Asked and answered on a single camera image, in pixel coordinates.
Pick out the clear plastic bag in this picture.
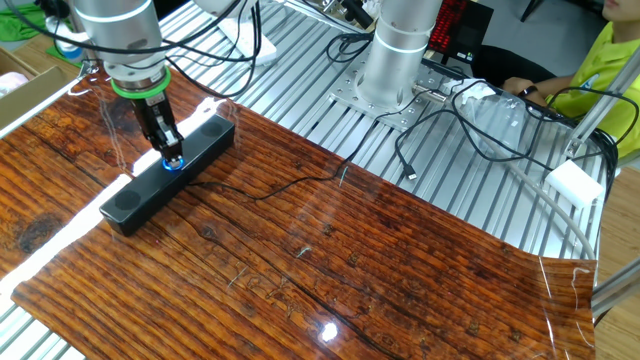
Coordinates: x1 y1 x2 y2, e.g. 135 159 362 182
452 82 545 157

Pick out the white power adapter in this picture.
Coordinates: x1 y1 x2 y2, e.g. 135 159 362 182
543 159 605 210

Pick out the pink soft item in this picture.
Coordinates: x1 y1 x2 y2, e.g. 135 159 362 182
0 71 30 99

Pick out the silver connector plug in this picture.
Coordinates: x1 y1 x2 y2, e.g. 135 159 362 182
412 84 449 104

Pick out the brown cardboard box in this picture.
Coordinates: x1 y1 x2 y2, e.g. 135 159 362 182
0 45 70 132

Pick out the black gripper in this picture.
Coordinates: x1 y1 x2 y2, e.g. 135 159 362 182
130 93 185 165

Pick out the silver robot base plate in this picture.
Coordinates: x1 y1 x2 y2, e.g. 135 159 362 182
328 47 454 134

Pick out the green cloth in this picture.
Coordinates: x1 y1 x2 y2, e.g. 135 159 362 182
0 2 84 69

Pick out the thin black speaker cable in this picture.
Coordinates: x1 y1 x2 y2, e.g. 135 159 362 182
187 87 426 204

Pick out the white power strip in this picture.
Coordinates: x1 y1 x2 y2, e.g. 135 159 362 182
214 14 279 67

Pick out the gray hose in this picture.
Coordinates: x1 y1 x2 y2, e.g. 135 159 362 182
499 159 599 261

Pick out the person in yellow shirt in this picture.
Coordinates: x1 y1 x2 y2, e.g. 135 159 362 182
501 0 640 160

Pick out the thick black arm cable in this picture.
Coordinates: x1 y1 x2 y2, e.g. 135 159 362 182
164 0 264 99

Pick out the black speaker bar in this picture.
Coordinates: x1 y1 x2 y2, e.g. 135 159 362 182
98 113 237 238

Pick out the aluminium frame post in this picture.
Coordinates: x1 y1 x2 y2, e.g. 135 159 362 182
591 259 640 321
74 44 104 79
563 49 640 159

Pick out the black cylindrical tool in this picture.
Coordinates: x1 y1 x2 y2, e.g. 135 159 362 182
339 0 375 30

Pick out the coiled black cable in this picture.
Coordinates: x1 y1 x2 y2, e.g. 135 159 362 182
325 30 375 65

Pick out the glossy wood grain mat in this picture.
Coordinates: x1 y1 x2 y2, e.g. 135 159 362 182
0 47 599 360

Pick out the black cable bundle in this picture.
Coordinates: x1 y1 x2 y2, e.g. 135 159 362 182
519 85 640 204

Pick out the black USB cable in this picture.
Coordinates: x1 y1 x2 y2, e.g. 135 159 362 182
393 79 556 182

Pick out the green flange ring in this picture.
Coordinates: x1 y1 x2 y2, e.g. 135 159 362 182
109 67 172 101

